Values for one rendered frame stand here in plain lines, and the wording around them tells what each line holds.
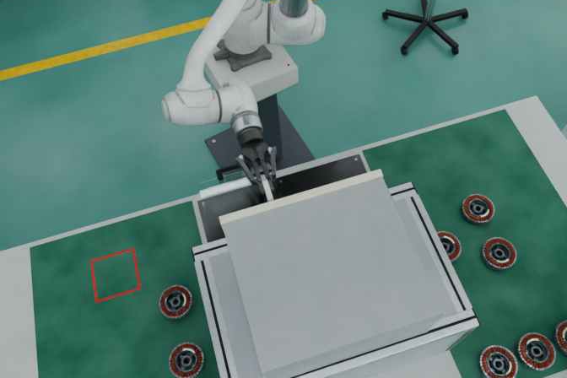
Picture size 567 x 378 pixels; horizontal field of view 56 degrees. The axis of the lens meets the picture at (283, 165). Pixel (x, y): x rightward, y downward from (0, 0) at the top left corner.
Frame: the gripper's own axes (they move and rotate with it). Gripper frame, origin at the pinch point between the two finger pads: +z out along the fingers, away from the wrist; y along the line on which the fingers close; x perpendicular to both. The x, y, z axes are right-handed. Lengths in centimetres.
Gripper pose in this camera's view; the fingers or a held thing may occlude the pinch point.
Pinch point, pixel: (267, 191)
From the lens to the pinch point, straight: 152.6
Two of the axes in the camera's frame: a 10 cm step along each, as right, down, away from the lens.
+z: 2.9, 8.3, -4.8
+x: -0.5, -4.8, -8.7
